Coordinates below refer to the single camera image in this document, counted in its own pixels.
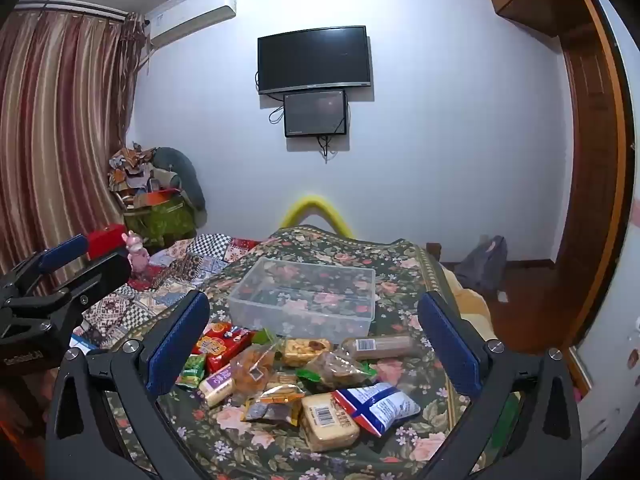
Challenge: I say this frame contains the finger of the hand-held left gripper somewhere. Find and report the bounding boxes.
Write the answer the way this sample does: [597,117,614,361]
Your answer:
[0,234,91,306]
[10,252,132,333]

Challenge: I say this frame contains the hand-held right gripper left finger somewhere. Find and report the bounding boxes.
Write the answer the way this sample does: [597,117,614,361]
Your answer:
[45,290,211,480]

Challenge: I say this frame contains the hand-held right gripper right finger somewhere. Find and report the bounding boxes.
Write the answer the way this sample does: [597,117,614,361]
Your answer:
[416,291,583,480]

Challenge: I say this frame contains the small green snack packet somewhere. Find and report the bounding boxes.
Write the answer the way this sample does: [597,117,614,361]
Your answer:
[175,354,207,388]

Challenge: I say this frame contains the clear bag of orange snacks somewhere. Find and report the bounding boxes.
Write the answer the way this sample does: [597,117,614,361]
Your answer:
[230,342,278,408]

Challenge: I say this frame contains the gold dark snack packet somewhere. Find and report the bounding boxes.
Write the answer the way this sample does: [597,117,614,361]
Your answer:
[241,385,306,428]

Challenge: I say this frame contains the clear green-edged bag brown snacks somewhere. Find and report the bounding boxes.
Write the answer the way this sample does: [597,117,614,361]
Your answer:
[296,350,379,390]

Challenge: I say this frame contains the yellow biscuit packet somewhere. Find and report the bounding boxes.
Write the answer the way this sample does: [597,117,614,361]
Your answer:
[280,338,333,367]

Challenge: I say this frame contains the clear plastic container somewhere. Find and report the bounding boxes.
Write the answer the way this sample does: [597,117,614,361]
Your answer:
[227,256,377,338]

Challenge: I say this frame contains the red box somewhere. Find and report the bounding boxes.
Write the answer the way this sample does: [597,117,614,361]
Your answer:
[85,225,129,261]

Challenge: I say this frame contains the pink plush toy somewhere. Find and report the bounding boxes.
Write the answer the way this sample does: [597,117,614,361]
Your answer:
[125,230,152,272]

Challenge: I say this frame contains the beige bed sheet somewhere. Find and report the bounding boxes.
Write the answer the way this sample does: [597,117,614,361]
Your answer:
[440,265,499,341]

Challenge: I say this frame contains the white purple-label snack packet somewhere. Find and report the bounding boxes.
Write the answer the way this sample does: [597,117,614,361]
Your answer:
[198,364,236,407]

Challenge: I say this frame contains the brown sausage-shaped snack packet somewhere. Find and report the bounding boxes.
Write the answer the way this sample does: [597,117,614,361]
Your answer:
[341,336,417,361]

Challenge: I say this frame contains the patchwork quilt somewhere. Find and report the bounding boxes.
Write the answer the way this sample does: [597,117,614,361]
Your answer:
[70,232,261,351]

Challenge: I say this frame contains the grey bag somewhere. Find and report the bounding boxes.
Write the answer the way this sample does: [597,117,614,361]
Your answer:
[452,235,510,297]

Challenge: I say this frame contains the floral blanket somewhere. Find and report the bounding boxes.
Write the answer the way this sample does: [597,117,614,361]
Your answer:
[100,227,501,480]

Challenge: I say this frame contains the blue white red snack packet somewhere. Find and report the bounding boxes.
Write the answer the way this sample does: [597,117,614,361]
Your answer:
[332,382,422,436]

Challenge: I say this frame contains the pile of patterned clothes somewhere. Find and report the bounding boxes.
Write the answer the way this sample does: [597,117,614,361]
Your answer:
[107,142,162,207]

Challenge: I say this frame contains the striped curtain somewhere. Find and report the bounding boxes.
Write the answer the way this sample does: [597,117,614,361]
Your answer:
[0,7,147,281]

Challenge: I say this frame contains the yellow cake packet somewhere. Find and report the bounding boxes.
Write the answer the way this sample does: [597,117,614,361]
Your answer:
[300,392,361,453]

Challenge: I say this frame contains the brown wooden door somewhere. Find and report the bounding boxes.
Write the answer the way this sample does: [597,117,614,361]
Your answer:
[552,0,637,353]

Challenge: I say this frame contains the white air conditioner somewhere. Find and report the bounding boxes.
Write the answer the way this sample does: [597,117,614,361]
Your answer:
[145,0,238,47]

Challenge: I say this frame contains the small black wall monitor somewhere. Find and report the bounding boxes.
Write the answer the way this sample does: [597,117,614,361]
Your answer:
[283,90,349,138]

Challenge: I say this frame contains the black wall television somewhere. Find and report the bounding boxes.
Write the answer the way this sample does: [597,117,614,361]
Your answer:
[257,25,373,96]

